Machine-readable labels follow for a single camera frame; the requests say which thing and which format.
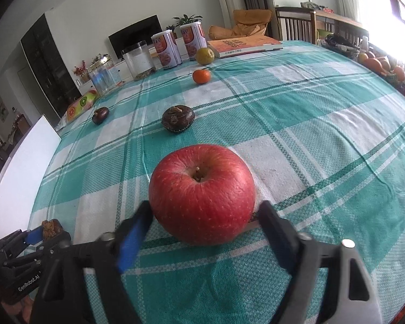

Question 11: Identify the wooden railing table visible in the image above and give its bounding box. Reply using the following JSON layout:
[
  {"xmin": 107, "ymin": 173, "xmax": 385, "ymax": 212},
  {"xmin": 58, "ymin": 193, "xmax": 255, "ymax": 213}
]
[{"xmin": 275, "ymin": 6, "xmax": 370, "ymax": 46}]

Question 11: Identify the pink and white can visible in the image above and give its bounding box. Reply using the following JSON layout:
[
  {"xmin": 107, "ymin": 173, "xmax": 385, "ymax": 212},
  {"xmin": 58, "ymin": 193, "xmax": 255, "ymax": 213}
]
[
  {"xmin": 151, "ymin": 30, "xmax": 183, "ymax": 71},
  {"xmin": 180, "ymin": 21, "xmax": 207, "ymax": 61}
]

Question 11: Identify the dark basket of clutter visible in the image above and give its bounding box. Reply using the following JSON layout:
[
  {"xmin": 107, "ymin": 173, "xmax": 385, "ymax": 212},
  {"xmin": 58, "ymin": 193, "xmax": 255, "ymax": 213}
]
[{"xmin": 324, "ymin": 34, "xmax": 362, "ymax": 58}]

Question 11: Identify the large red apple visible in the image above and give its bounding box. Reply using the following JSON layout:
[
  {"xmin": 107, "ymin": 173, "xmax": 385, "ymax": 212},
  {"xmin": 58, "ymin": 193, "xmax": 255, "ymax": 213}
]
[{"xmin": 148, "ymin": 144, "xmax": 256, "ymax": 246}]

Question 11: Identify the bowl of mixed fruit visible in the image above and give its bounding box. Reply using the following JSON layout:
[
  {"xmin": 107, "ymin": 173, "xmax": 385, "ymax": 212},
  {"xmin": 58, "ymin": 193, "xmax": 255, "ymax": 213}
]
[{"xmin": 357, "ymin": 51, "xmax": 405, "ymax": 82}]

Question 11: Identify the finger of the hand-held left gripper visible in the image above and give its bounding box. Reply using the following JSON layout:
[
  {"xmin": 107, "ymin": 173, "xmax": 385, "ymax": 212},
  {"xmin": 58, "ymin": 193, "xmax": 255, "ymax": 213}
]
[
  {"xmin": 0, "ymin": 228, "xmax": 44, "ymax": 260},
  {"xmin": 37, "ymin": 232, "xmax": 71, "ymax": 259}
]

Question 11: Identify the teal plaid tablecloth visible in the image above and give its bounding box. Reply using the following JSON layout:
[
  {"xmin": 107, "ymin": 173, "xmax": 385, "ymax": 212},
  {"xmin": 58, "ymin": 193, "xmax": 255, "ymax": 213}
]
[{"xmin": 29, "ymin": 40, "xmax": 405, "ymax": 324}]

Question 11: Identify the black display cabinet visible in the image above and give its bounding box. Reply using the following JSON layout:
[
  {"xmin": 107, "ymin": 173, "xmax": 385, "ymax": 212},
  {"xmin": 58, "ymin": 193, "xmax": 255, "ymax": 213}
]
[{"xmin": 20, "ymin": 13, "xmax": 83, "ymax": 117}]

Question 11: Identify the black television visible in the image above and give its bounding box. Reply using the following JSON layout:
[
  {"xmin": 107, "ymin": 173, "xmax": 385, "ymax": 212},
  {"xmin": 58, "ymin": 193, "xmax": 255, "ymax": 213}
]
[{"xmin": 108, "ymin": 15, "xmax": 163, "ymax": 59}]

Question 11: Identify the window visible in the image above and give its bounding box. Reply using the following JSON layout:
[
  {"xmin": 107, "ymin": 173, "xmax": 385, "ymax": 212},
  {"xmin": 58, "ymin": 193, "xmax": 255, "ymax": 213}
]
[{"xmin": 358, "ymin": 0, "xmax": 405, "ymax": 75}]

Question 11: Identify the large green potted plant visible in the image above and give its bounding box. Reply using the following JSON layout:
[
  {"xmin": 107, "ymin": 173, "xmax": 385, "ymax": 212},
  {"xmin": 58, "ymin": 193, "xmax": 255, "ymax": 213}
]
[{"xmin": 172, "ymin": 14, "xmax": 203, "ymax": 29}]

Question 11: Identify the clear jar with black lid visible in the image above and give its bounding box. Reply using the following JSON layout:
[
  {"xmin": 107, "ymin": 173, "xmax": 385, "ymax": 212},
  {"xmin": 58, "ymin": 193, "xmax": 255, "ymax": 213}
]
[{"xmin": 121, "ymin": 40, "xmax": 157, "ymax": 82}]

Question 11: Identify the covered standing air conditioner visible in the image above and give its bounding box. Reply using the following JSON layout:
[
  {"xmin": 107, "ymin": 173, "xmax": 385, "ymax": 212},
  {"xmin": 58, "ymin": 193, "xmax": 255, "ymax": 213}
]
[{"xmin": 212, "ymin": 0, "xmax": 238, "ymax": 34}]

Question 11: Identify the orange book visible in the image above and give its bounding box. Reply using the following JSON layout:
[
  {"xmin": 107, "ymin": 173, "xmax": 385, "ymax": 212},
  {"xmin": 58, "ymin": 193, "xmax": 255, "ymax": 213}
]
[{"xmin": 207, "ymin": 37, "xmax": 283, "ymax": 59}]

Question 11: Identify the small orange tangerine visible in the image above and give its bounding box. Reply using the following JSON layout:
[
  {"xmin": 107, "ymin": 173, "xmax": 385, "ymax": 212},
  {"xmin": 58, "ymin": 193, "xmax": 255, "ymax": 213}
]
[{"xmin": 193, "ymin": 69, "xmax": 211, "ymax": 85}]

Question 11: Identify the fruit print packet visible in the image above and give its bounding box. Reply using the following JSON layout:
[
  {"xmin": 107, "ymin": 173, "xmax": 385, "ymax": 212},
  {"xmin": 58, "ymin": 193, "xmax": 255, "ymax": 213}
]
[{"xmin": 65, "ymin": 89, "xmax": 100, "ymax": 124}]

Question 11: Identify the glass jar with metal lid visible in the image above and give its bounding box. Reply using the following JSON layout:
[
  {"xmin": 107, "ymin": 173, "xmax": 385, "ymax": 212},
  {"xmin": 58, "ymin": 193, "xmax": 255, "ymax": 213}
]
[{"xmin": 88, "ymin": 61, "xmax": 117, "ymax": 96}]

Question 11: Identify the dark purple mangosteen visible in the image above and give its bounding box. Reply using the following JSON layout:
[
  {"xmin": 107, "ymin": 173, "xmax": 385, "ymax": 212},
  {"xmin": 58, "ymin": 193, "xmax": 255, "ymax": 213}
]
[
  {"xmin": 161, "ymin": 104, "xmax": 195, "ymax": 134},
  {"xmin": 92, "ymin": 107, "xmax": 109, "ymax": 125}
]

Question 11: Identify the white cardboard box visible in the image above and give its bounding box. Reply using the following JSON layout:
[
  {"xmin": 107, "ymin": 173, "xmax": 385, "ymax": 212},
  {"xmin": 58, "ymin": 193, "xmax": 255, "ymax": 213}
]
[{"xmin": 0, "ymin": 115, "xmax": 62, "ymax": 244}]

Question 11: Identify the sweet potato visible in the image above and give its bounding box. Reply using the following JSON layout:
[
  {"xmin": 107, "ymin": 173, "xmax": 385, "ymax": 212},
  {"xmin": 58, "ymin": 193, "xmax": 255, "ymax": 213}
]
[{"xmin": 41, "ymin": 219, "xmax": 62, "ymax": 240}]

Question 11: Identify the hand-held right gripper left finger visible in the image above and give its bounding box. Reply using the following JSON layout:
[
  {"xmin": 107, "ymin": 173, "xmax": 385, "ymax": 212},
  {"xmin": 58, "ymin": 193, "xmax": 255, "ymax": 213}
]
[{"xmin": 30, "ymin": 200, "xmax": 154, "ymax": 324}]

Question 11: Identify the yellow-green apple far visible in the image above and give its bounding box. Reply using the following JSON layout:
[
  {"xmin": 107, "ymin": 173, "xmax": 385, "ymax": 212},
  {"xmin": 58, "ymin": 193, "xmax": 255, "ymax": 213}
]
[{"xmin": 196, "ymin": 47, "xmax": 215, "ymax": 65}]

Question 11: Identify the red flower arrangement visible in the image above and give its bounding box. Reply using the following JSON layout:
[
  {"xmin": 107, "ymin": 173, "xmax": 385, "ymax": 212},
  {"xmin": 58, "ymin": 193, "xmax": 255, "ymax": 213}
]
[{"xmin": 73, "ymin": 61, "xmax": 90, "ymax": 83}]

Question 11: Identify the orange lounge chair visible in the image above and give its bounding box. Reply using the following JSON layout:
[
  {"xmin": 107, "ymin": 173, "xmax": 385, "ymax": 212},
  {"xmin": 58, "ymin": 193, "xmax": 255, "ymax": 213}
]
[{"xmin": 208, "ymin": 9, "xmax": 274, "ymax": 40}]

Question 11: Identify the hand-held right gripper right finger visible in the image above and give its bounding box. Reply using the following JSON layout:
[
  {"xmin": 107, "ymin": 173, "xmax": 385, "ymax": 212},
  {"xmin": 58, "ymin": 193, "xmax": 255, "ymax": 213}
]
[{"xmin": 257, "ymin": 200, "xmax": 383, "ymax": 324}]

